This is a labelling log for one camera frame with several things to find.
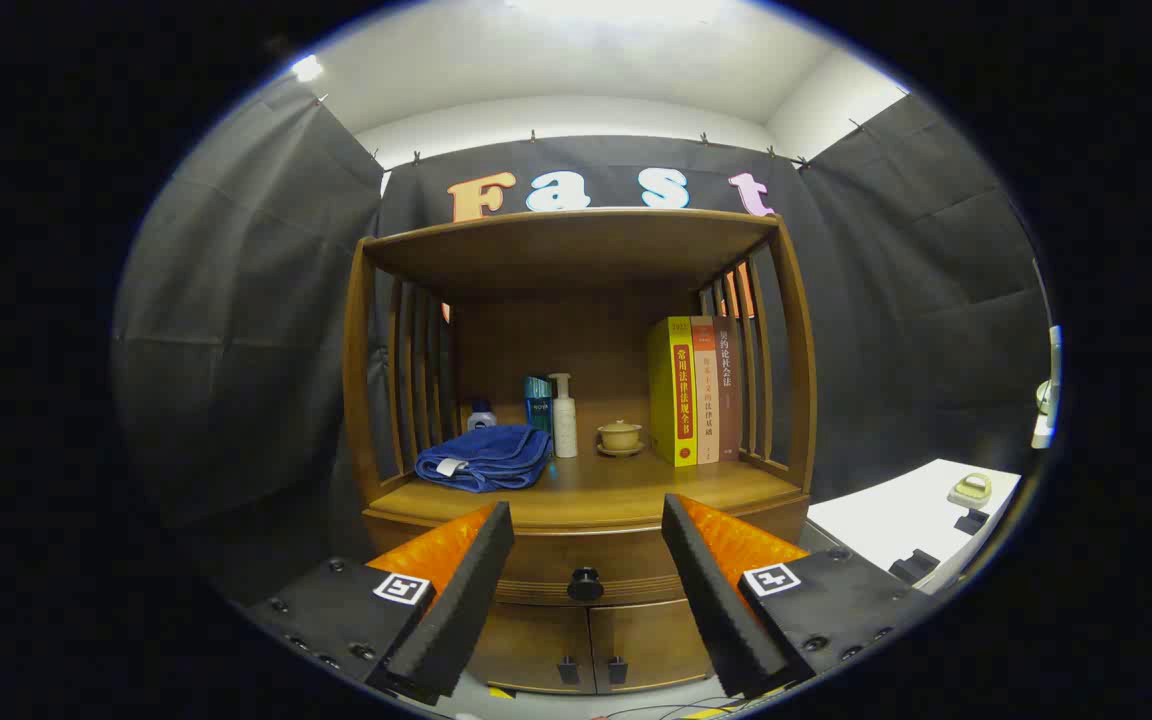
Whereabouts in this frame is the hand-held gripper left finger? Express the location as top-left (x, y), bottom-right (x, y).
top-left (246, 500), bottom-right (517, 706)

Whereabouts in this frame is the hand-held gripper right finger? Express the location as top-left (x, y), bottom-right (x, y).
top-left (661, 493), bottom-right (937, 701)

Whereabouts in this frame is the wooden drawer with black knob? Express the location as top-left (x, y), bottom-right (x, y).
top-left (364, 497), bottom-right (812, 607)

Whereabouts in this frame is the wooden cabinet door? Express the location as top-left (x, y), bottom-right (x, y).
top-left (588, 598), bottom-right (727, 693)
top-left (466, 603), bottom-right (597, 696)

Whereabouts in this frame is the wooden countertop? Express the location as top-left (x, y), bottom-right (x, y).
top-left (371, 445), bottom-right (805, 531)

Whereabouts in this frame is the white side cabinet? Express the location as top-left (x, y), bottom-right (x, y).
top-left (806, 458), bottom-right (1024, 596)

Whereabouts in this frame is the blue folded towel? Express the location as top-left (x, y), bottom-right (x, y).
top-left (414, 424), bottom-right (554, 494)

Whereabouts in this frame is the beige lidded teacup with saucer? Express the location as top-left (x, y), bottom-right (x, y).
top-left (596, 420), bottom-right (647, 458)

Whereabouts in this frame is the orange and cream book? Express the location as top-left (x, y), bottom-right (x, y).
top-left (689, 316), bottom-right (722, 465)

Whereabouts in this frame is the brown book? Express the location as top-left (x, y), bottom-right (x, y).
top-left (713, 316), bottom-right (742, 463)

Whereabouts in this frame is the white pump bottle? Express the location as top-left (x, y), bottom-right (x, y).
top-left (548, 373), bottom-right (579, 459)

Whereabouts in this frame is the blue translucent bottle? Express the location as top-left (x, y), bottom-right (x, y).
top-left (523, 375), bottom-right (555, 441)

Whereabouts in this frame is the thick yellow book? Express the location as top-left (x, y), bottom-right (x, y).
top-left (648, 316), bottom-right (699, 468)

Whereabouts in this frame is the small beige green object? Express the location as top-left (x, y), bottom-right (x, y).
top-left (946, 472), bottom-right (994, 509)

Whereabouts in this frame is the white device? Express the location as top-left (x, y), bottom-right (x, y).
top-left (1029, 325), bottom-right (1064, 451)

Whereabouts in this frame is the black bracket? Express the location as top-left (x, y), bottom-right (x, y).
top-left (888, 548), bottom-right (940, 586)

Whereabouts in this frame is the wooden cabinet with shelf frame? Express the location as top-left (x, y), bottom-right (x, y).
top-left (341, 208), bottom-right (819, 696)

